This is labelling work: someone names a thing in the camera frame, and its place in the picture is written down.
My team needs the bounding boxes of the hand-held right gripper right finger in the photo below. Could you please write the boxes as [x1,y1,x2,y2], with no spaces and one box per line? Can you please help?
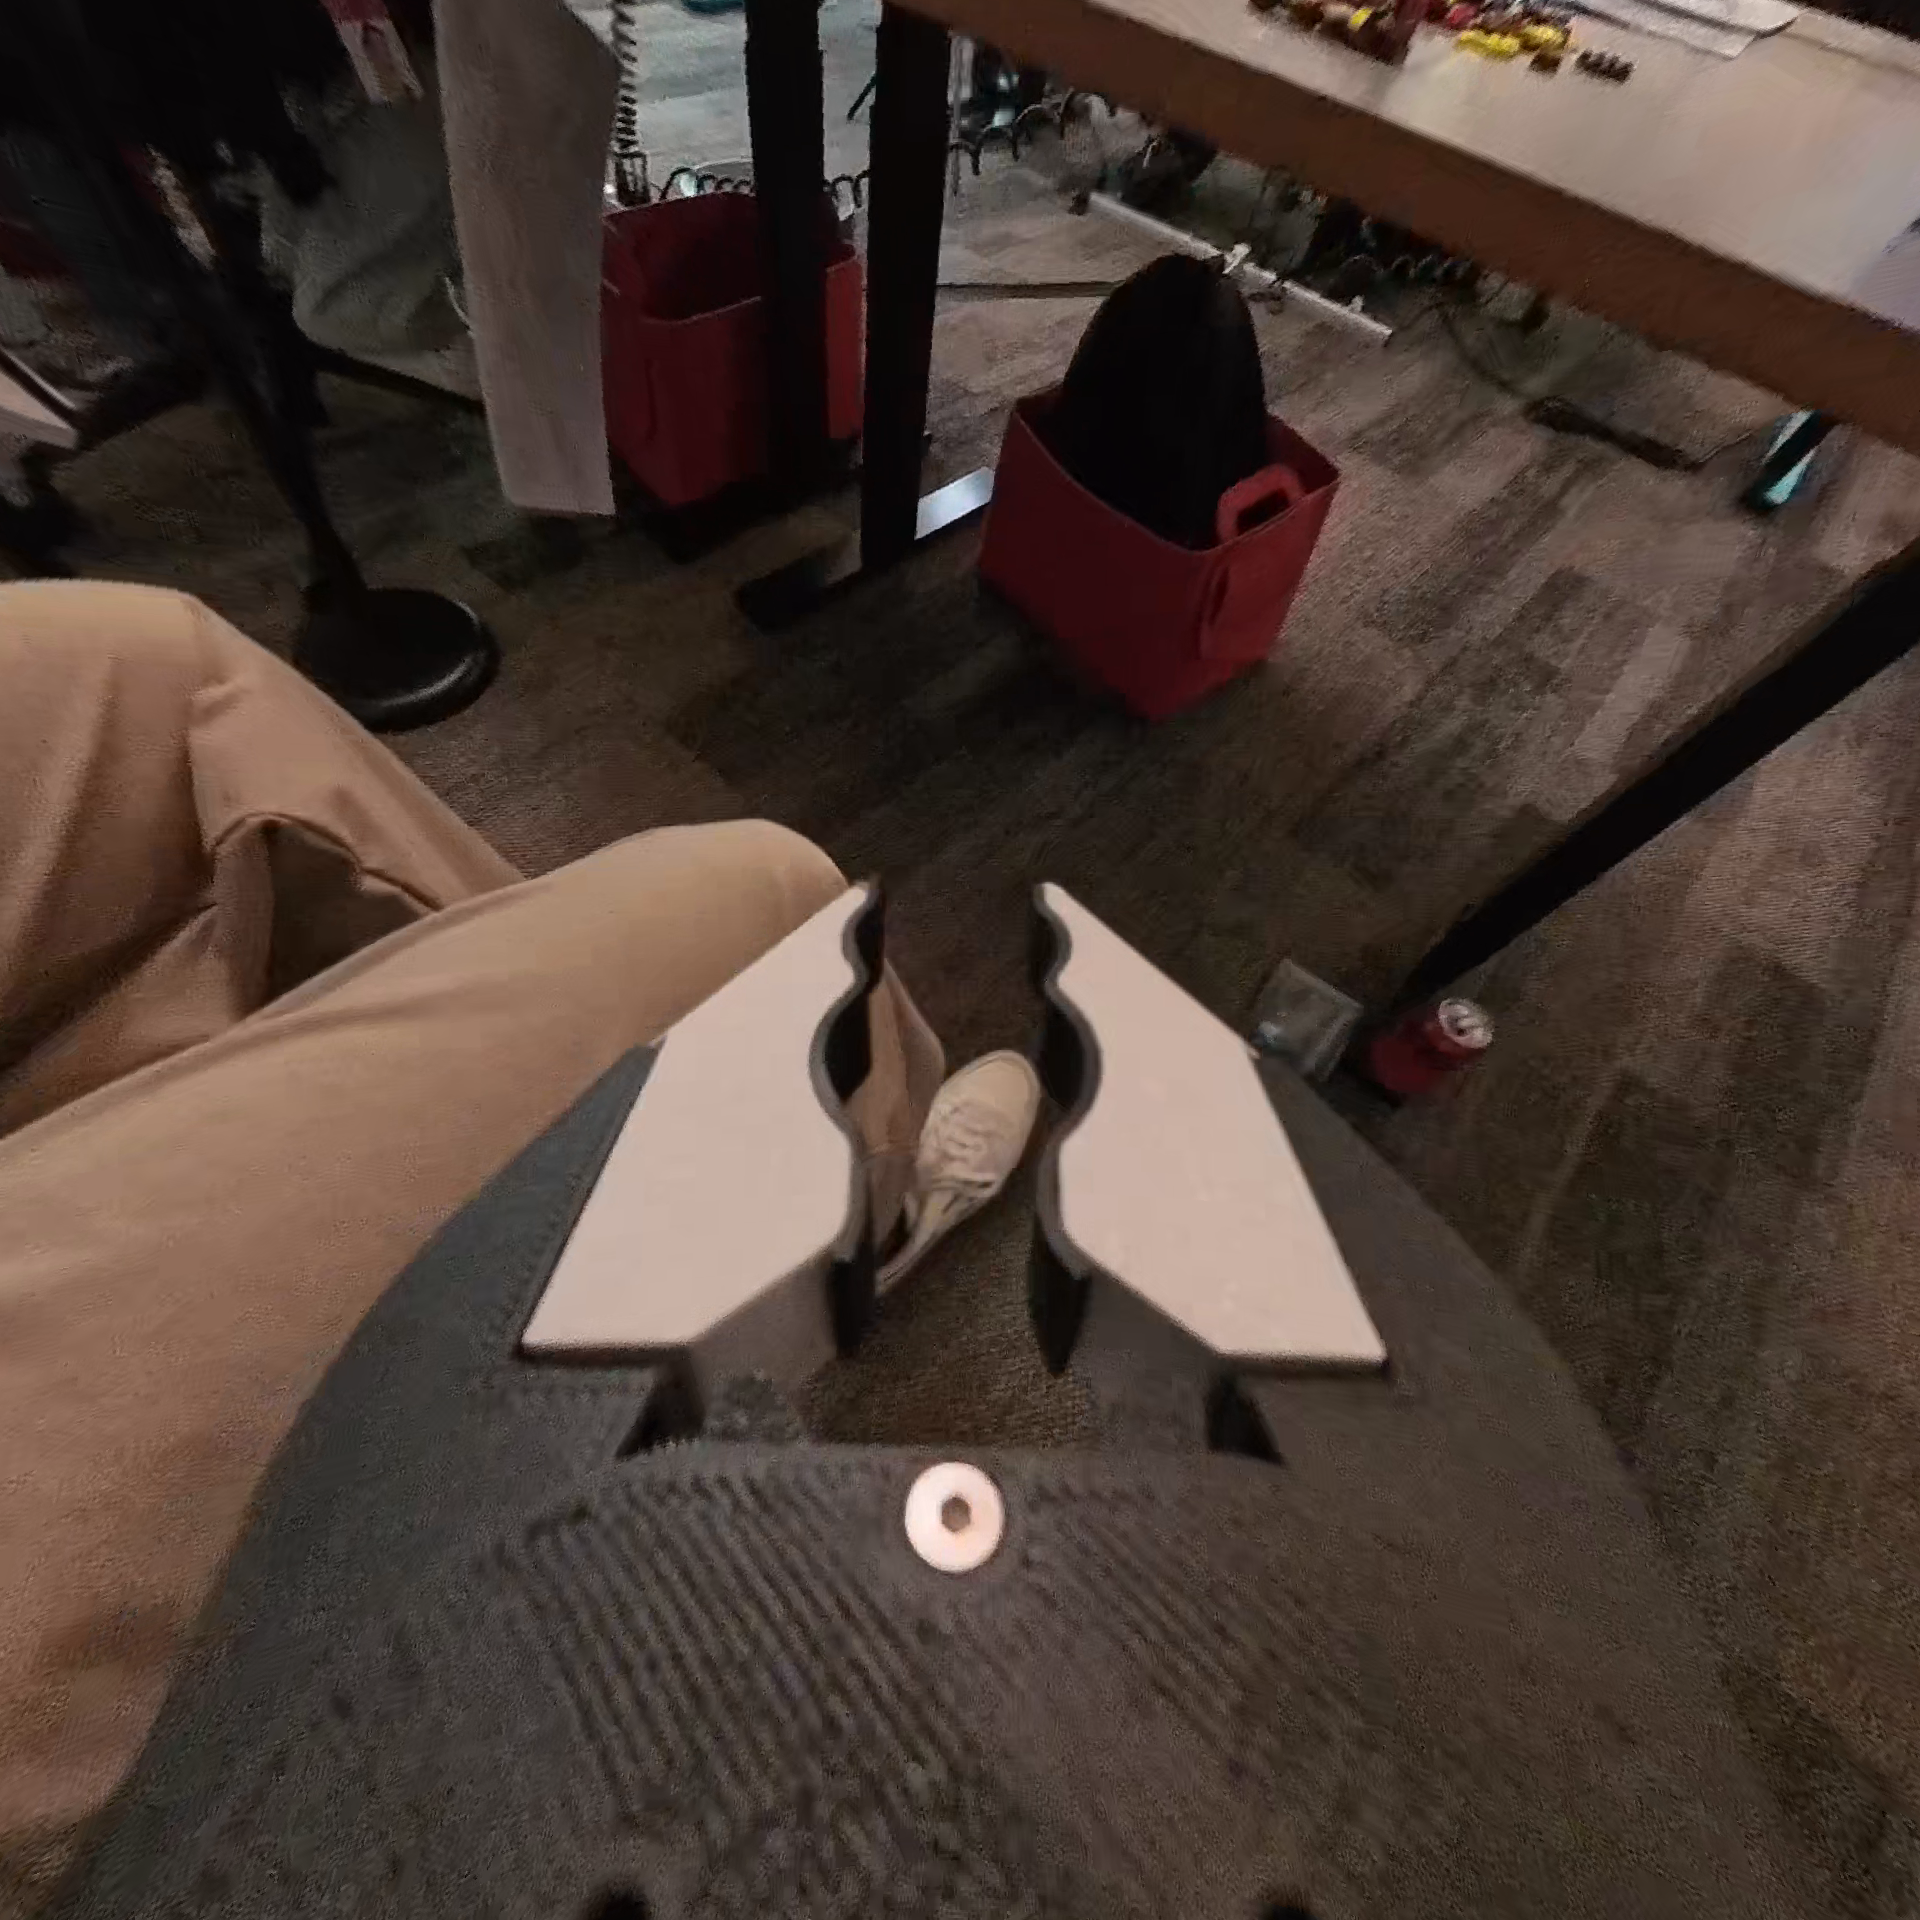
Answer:
[1028,882,1392,1373]

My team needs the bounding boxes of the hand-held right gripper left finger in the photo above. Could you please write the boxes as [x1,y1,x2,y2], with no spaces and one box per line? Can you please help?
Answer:
[519,880,894,1395]

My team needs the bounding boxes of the pile of lego pieces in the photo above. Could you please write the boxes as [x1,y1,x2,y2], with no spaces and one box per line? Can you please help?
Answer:
[1247,0,1636,80]

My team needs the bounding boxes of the lego instruction booklet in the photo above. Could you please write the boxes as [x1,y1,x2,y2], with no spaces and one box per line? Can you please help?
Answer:
[1559,0,1802,58]

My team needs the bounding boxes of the clear plastic wrapper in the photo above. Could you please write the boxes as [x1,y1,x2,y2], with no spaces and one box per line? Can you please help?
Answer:
[1253,959,1365,1081]

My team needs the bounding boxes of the person's white shoe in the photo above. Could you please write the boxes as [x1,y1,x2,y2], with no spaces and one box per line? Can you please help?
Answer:
[874,1049,1045,1298]

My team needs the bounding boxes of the red soda can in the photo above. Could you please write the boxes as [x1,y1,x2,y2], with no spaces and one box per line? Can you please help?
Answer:
[1367,997,1495,1096]

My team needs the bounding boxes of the person's tan trousers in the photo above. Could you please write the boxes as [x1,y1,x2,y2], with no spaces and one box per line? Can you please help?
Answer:
[0,576,950,1920]

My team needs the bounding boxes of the red fabric bin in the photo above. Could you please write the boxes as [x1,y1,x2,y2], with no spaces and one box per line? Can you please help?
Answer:
[978,386,1341,722]
[599,192,869,512]

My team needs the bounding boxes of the black round stand base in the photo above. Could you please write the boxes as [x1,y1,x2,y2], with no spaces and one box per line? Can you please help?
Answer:
[194,223,500,734]

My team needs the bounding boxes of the black table leg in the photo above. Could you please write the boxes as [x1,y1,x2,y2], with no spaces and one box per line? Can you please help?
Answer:
[1371,545,1920,1050]

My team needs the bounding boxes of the black backpack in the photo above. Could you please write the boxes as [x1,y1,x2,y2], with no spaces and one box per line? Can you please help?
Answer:
[1054,250,1274,547]

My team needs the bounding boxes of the black desk leg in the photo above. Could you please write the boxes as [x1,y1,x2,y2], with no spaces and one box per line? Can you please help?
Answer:
[744,0,840,505]
[736,0,999,633]

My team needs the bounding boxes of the white hanging cloth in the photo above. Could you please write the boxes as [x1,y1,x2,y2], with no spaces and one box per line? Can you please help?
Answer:
[431,0,624,517]

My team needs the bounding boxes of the teal plastic item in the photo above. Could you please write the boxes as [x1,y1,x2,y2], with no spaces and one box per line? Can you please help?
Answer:
[1740,406,1840,512]

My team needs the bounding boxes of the grey cloth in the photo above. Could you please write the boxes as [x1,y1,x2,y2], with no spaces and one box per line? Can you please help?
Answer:
[286,88,483,400]

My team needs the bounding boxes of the coiled cable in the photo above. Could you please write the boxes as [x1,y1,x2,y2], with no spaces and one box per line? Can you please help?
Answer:
[603,0,650,195]

